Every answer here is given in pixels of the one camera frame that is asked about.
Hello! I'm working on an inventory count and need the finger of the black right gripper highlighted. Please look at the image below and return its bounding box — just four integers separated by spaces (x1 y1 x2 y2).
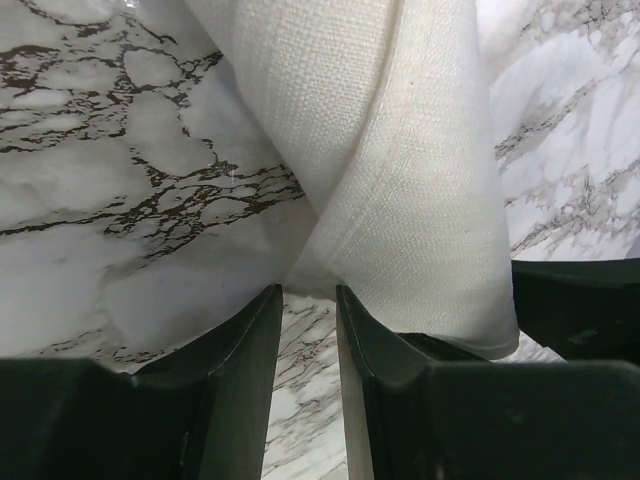
512 259 640 361

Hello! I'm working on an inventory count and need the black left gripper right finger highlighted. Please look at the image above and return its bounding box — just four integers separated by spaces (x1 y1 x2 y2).
336 286 639 479

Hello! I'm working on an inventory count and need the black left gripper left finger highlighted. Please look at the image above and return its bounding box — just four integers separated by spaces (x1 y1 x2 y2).
1 285 283 479

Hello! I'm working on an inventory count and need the cream cloth napkin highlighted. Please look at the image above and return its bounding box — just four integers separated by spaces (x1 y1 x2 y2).
190 1 519 359

